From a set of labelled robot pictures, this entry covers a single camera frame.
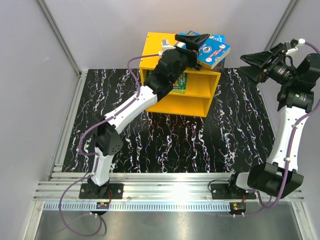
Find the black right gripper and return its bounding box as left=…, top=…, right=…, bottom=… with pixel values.
left=238, top=43, right=298, bottom=86

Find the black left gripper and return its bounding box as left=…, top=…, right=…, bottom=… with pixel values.
left=169, top=34, right=209, bottom=84

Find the blue 130-Storey Treehouse book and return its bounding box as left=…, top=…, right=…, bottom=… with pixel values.
left=174, top=36, right=232, bottom=70

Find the dark Tale of Two Cities book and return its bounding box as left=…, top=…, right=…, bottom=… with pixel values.
left=197, top=58, right=225, bottom=72

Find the green 104-Storey Treehouse book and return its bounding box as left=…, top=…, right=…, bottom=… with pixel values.
left=173, top=73, right=188, bottom=90

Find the lime green 65-Storey Treehouse book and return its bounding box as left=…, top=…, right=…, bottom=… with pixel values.
left=171, top=88, right=186, bottom=94

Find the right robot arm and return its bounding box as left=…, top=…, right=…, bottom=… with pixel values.
left=226, top=38, right=320, bottom=201

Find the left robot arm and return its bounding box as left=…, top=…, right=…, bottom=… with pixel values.
left=78, top=33, right=210, bottom=199

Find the yellow wooden shelf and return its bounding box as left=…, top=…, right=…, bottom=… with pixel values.
left=139, top=32, right=221, bottom=117

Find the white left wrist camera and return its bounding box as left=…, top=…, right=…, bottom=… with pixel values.
left=158, top=39, right=176, bottom=57

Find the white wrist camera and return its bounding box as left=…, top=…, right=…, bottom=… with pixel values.
left=284, top=38, right=306, bottom=56
left=158, top=39, right=176, bottom=57

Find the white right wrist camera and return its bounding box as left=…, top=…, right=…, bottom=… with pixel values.
left=284, top=38, right=306, bottom=56

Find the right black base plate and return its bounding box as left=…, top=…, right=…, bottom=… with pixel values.
left=209, top=182, right=257, bottom=200

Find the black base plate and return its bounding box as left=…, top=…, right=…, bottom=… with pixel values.
left=79, top=183, right=124, bottom=200
left=209, top=182, right=257, bottom=200

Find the aluminium front rail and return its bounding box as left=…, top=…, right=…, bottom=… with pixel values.
left=33, top=162, right=306, bottom=201

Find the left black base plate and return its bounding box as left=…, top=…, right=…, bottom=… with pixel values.
left=79, top=183, right=124, bottom=200

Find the perforated cable duct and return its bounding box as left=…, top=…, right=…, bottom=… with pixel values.
left=44, top=201, right=244, bottom=212

